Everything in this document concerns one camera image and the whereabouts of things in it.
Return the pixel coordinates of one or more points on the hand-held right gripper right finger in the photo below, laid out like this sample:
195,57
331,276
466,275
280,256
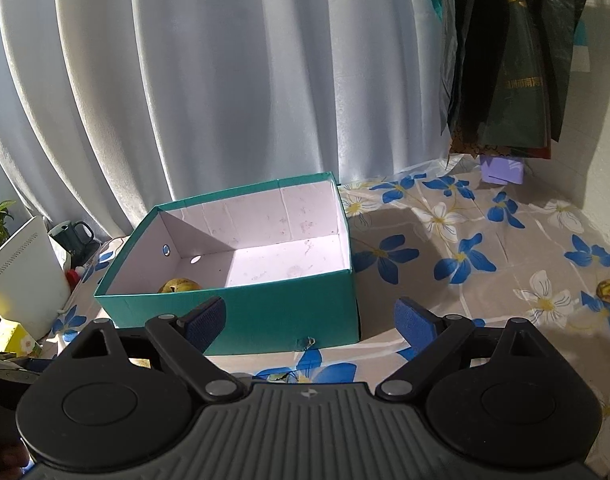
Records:
411,322

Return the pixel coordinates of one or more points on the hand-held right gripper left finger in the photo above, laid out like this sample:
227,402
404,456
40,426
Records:
209,321

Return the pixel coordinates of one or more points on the yellow-green apple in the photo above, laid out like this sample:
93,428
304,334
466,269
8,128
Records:
179,285

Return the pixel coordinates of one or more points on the teal cardboard box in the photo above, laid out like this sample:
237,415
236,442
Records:
295,310

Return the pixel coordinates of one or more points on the person's left hand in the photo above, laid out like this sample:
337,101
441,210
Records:
5,462

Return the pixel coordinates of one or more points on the yellow sponge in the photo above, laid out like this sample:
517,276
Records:
12,337

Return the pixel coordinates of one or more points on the blue floral tablecloth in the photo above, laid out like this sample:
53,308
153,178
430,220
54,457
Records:
485,260

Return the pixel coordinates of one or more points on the white ventilated device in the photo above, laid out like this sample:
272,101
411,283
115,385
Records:
25,275

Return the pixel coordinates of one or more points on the red capped bottle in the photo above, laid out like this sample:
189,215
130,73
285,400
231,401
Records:
75,277

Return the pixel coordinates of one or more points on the dark green mug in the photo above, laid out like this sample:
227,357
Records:
75,237

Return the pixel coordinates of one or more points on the purple box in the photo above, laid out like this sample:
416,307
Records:
502,169

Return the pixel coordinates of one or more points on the white curtain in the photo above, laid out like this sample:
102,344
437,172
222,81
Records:
225,70

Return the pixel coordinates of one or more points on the dark green printed bag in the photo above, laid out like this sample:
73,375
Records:
517,85

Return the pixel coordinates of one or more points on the black plastic bag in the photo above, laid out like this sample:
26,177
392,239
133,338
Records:
560,20

